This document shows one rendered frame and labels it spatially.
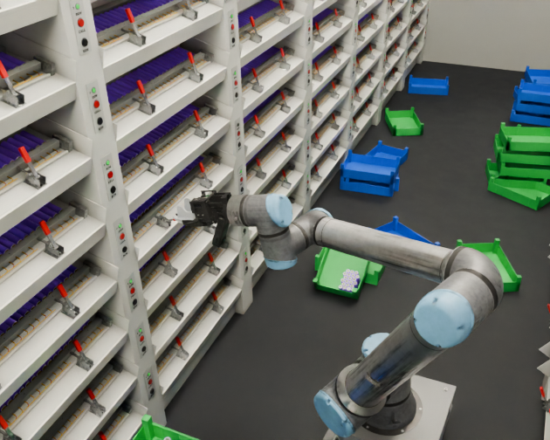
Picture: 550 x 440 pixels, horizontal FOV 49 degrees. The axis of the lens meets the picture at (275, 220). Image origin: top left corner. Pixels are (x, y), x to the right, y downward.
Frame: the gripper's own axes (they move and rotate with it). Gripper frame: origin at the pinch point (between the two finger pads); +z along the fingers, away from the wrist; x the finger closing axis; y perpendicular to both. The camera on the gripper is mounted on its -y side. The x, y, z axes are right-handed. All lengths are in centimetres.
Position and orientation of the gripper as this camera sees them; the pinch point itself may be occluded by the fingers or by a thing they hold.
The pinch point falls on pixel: (178, 217)
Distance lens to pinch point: 183.3
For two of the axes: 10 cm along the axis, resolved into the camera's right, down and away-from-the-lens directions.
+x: -4.0, 5.0, -7.6
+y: -2.4, -8.6, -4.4
